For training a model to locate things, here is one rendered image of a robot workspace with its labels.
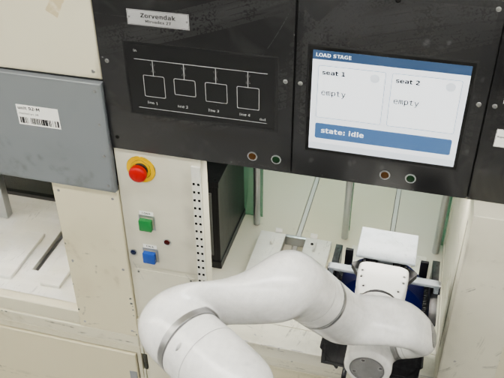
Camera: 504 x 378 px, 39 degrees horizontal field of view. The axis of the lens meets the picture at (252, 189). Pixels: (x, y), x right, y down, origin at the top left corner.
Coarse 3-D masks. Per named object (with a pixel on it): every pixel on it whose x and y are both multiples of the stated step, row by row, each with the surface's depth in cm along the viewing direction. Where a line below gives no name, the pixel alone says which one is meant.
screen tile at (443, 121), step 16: (400, 80) 127; (416, 80) 127; (432, 80) 126; (448, 80) 125; (400, 96) 129; (416, 96) 128; (432, 96) 128; (448, 96) 127; (400, 112) 131; (416, 112) 130; (432, 112) 130; (448, 112) 129; (416, 128) 132; (432, 128) 131; (448, 128) 130
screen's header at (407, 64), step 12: (336, 60) 128; (348, 60) 128; (360, 60) 127; (372, 60) 127; (384, 60) 126; (396, 60) 125; (408, 60) 125; (444, 72) 124; (456, 72) 124; (468, 72) 123
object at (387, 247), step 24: (360, 240) 149; (384, 240) 149; (408, 240) 149; (336, 264) 154; (408, 264) 143; (432, 264) 159; (432, 288) 151; (432, 312) 146; (336, 360) 156; (408, 360) 150
